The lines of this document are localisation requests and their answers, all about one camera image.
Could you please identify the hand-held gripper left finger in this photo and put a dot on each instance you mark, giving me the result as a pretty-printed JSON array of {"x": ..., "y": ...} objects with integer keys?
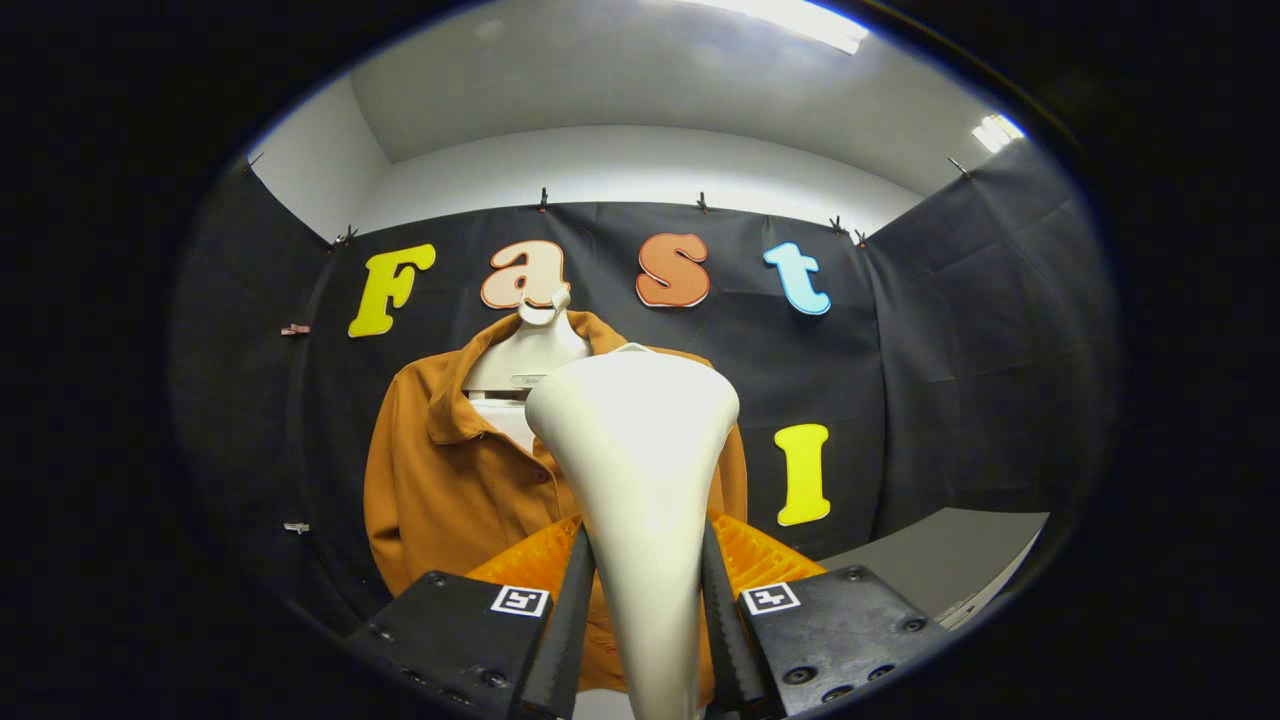
[{"x": 560, "y": 640}]

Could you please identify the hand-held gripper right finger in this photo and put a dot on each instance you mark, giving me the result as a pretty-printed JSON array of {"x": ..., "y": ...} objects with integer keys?
[{"x": 735, "y": 640}]

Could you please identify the orange button shirt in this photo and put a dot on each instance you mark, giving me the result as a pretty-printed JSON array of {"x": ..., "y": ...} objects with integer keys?
[{"x": 450, "y": 500}]

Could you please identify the white garment steamer head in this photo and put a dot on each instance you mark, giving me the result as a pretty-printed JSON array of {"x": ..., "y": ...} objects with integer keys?
[{"x": 640, "y": 480}]

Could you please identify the white garment board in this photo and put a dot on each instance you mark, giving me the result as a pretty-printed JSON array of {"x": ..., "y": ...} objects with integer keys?
[{"x": 505, "y": 415}]

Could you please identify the white clothes hanger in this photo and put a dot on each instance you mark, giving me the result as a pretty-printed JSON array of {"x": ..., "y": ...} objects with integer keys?
[{"x": 525, "y": 355}]

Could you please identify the row of black cloth clips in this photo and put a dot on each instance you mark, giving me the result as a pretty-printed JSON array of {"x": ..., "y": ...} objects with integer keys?
[{"x": 543, "y": 198}]

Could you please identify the small ceiling light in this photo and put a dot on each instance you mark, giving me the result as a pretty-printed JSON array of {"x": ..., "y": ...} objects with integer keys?
[{"x": 998, "y": 132}]

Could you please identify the long ceiling light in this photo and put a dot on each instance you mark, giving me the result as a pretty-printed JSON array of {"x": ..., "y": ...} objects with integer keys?
[{"x": 790, "y": 18}]

